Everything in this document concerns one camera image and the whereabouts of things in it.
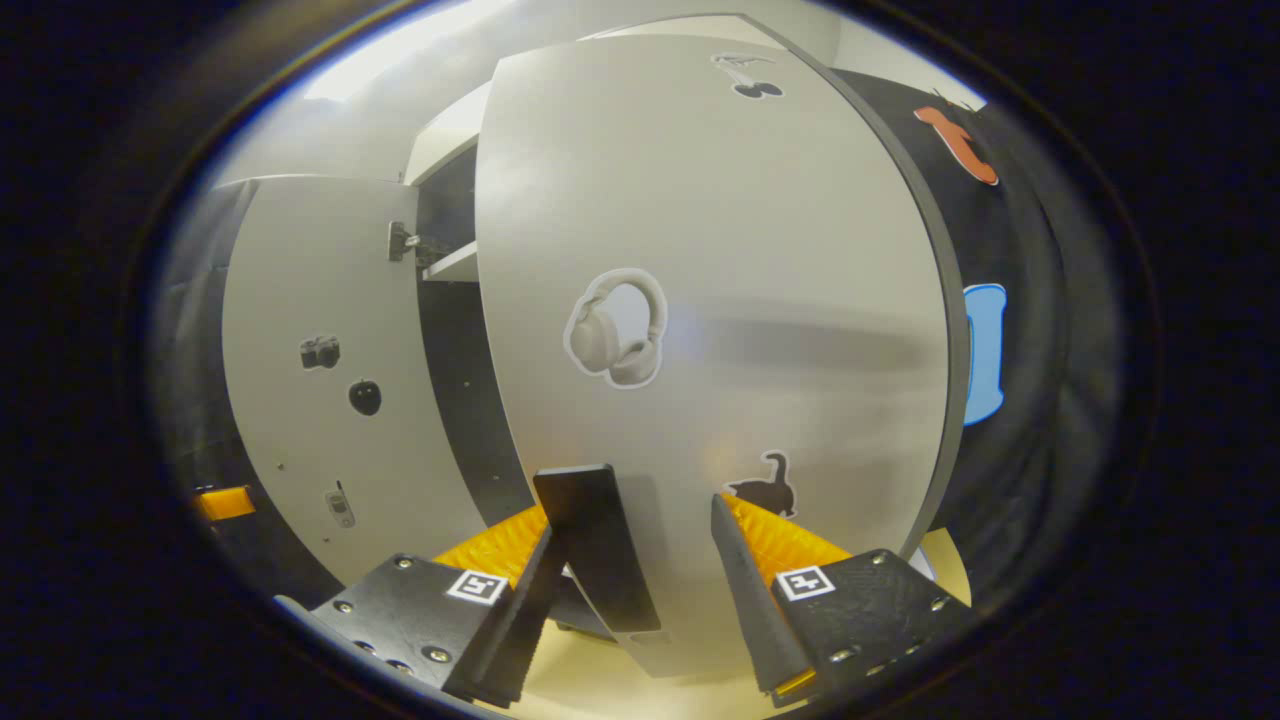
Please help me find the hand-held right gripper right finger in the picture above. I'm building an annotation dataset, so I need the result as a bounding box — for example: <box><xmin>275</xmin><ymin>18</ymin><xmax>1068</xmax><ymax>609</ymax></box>
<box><xmin>710</xmin><ymin>492</ymin><xmax>976</xmax><ymax>708</ymax></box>

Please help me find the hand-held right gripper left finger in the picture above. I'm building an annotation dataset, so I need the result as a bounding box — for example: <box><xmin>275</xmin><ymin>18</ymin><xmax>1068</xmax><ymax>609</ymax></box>
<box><xmin>310</xmin><ymin>503</ymin><xmax>556</xmax><ymax>709</ymax></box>

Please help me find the white cabinet door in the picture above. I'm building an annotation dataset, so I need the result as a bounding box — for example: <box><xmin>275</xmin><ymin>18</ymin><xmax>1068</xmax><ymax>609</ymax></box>
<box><xmin>222</xmin><ymin>175</ymin><xmax>491</xmax><ymax>586</ymax></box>
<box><xmin>475</xmin><ymin>15</ymin><xmax>971</xmax><ymax>681</ymax></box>

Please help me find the white shoe cabinet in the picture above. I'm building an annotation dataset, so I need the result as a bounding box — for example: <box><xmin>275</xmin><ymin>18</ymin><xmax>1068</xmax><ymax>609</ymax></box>
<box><xmin>405</xmin><ymin>140</ymin><xmax>546</xmax><ymax>536</ymax></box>

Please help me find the white cabinet shelf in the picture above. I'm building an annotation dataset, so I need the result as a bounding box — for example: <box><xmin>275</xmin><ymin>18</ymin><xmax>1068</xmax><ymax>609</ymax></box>
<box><xmin>422</xmin><ymin>242</ymin><xmax>479</xmax><ymax>283</ymax></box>

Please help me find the black door handle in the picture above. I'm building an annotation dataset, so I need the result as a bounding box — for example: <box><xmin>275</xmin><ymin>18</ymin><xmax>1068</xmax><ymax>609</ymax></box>
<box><xmin>533</xmin><ymin>463</ymin><xmax>663</xmax><ymax>633</ymax></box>

